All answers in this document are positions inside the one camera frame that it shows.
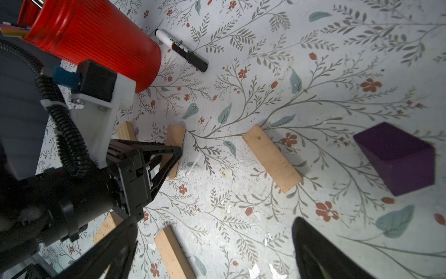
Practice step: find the red pen cup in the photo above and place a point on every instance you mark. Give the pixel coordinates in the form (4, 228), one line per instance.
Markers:
(76, 31)

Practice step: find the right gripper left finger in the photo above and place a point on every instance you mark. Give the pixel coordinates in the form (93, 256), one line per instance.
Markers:
(112, 256)

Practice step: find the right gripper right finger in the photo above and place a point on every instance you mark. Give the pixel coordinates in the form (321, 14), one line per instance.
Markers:
(318, 258)

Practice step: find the black white marker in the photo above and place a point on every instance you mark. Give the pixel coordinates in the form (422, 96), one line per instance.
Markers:
(188, 55)

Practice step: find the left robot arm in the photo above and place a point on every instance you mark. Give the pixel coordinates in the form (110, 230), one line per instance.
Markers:
(60, 166)

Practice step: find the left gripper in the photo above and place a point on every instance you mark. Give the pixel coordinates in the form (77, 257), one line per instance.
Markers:
(134, 176)

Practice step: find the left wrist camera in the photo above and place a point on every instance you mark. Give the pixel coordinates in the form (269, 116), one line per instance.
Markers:
(102, 94)

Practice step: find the wood block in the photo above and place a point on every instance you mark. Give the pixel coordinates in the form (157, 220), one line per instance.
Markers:
(172, 255)
(272, 159)
(126, 132)
(174, 141)
(109, 224)

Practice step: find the purple block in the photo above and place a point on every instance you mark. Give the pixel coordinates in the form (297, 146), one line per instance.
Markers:
(404, 162)

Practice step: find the floral table mat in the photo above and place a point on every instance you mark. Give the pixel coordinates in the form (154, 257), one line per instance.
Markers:
(311, 74)

